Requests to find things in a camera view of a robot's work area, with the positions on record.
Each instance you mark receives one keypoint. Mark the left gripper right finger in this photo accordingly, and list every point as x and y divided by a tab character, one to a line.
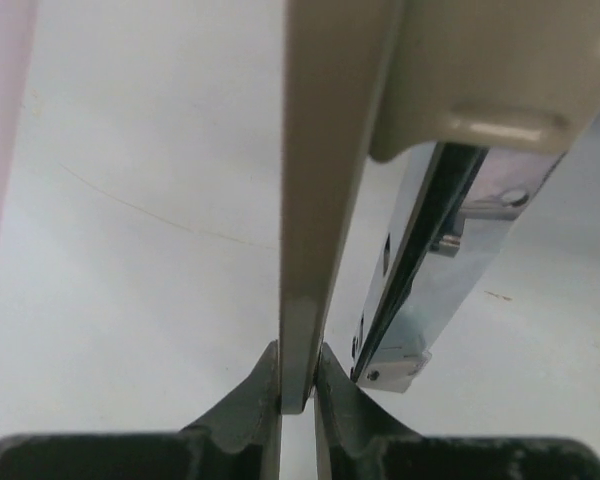
357	439

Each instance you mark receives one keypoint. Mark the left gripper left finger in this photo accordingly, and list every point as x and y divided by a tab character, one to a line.
238	438

